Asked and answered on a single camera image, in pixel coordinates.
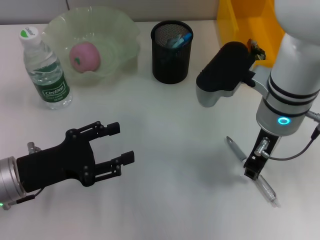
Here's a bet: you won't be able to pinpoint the clear water bottle green label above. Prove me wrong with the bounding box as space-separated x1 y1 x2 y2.
19 26 73 110

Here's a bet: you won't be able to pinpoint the gripper cable with connector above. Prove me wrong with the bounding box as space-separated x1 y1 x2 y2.
4 141 48 211
253 111 320 161

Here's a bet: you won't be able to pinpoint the pale green wavy fruit bowl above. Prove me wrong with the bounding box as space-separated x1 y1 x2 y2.
42 6 140 87

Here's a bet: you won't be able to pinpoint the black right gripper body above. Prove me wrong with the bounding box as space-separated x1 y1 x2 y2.
246 127 281 173

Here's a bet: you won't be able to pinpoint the black mesh pen holder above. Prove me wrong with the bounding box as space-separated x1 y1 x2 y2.
150 21 195 85

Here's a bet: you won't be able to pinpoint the left gripper cable with connector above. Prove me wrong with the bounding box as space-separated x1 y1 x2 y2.
4 141 48 211

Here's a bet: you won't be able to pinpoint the yellow plastic bin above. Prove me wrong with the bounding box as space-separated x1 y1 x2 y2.
216 0 286 69

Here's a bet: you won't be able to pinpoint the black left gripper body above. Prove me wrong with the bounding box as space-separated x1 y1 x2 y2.
16 128 97 193

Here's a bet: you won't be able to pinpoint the pink peach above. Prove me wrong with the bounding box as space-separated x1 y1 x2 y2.
69 41 101 74

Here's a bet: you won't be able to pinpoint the blue scissors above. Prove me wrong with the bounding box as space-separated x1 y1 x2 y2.
172 32 194 49

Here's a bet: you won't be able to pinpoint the green plastic wrapper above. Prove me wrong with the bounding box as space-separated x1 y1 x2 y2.
246 38 266 61

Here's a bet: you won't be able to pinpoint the clear grey pen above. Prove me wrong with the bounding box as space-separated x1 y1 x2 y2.
226 136 280 208

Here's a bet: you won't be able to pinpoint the right gripper cable with connector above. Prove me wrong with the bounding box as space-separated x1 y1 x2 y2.
253 111 320 161

